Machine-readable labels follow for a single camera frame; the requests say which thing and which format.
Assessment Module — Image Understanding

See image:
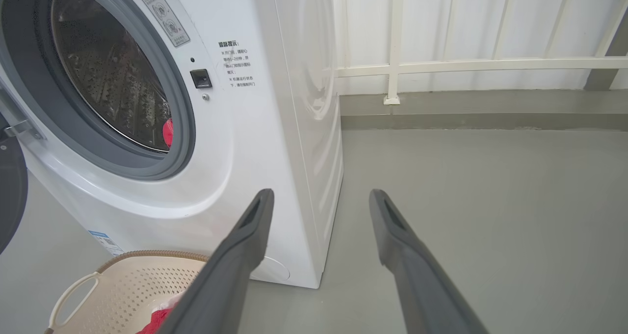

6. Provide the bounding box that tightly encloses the dark round washing machine door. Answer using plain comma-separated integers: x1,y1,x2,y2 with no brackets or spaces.
0,112,29,254

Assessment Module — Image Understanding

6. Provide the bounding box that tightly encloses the grey warning sticker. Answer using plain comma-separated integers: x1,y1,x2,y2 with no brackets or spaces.
128,0,191,48

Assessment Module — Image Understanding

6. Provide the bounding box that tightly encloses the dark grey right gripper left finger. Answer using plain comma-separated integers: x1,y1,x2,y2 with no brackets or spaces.
156,188,275,334

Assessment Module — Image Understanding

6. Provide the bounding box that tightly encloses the grey rubber door gasket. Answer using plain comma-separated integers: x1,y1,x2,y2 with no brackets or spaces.
0,0,196,181

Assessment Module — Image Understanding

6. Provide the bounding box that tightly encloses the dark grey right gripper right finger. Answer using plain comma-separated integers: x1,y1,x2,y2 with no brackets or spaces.
368,189,490,334

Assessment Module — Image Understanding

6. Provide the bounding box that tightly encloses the white metal railing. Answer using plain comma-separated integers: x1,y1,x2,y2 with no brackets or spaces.
333,0,628,105

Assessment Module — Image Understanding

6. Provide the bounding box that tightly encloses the metal door hinge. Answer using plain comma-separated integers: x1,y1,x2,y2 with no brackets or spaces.
2,120,44,140

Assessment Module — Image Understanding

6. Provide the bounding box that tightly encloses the cream perforated laundry basket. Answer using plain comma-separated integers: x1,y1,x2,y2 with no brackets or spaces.
44,250,211,334

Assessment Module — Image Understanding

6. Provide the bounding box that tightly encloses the red garment with white trim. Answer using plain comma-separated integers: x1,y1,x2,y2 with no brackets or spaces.
136,291,186,334

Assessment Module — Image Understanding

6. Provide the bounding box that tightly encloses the perforated steel drum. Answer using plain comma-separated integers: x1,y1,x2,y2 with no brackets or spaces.
51,0,173,153

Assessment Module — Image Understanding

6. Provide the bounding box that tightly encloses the blue energy label sticker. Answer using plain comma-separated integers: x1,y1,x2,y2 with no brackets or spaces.
88,230,125,257

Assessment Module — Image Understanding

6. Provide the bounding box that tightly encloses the white washing machine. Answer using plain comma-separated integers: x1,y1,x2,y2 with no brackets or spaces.
0,0,344,290

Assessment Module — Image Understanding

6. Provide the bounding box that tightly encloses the black door latch socket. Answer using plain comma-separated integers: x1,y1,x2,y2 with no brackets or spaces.
189,68,213,90

